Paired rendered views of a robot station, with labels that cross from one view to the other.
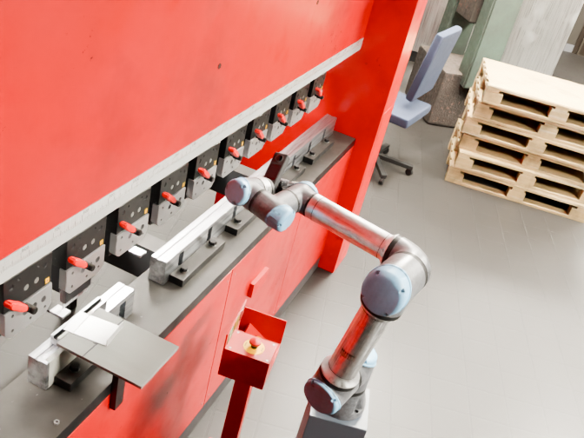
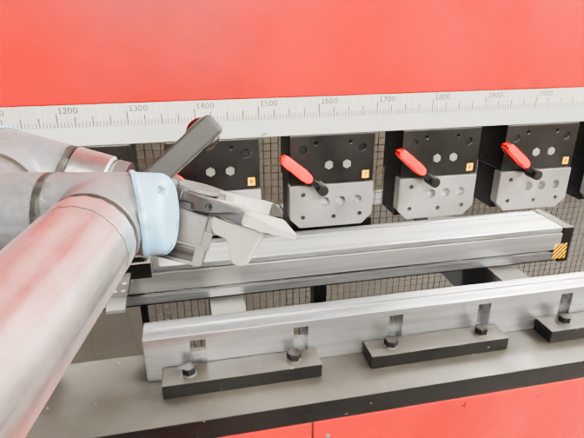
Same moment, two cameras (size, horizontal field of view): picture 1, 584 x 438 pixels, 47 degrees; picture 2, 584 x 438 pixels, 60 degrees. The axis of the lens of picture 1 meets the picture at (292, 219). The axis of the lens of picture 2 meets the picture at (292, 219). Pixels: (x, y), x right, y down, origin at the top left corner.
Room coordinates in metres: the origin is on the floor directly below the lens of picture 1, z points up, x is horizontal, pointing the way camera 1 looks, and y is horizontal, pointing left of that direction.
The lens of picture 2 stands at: (1.64, -0.45, 1.53)
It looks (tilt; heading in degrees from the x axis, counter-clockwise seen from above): 23 degrees down; 62
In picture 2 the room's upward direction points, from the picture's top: straight up
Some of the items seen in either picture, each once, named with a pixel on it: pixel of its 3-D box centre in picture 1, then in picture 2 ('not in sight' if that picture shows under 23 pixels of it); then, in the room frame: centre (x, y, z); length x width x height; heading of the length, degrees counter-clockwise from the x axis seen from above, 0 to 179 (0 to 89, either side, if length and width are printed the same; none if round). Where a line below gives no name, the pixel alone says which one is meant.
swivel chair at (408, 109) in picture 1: (394, 98); not in sight; (5.01, -0.54, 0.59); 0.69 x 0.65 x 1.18; 87
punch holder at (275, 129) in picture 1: (271, 115); (523, 161); (2.49, 0.18, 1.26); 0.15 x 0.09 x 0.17; 164
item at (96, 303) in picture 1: (79, 321); not in sight; (1.38, 0.50, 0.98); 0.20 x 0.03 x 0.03; 164
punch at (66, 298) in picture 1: (76, 285); not in sight; (1.36, 0.50, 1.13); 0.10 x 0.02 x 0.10; 164
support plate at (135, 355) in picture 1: (119, 346); not in sight; (1.32, 0.36, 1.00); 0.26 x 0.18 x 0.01; 74
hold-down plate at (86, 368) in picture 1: (97, 352); not in sight; (1.38, 0.44, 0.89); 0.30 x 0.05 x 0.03; 164
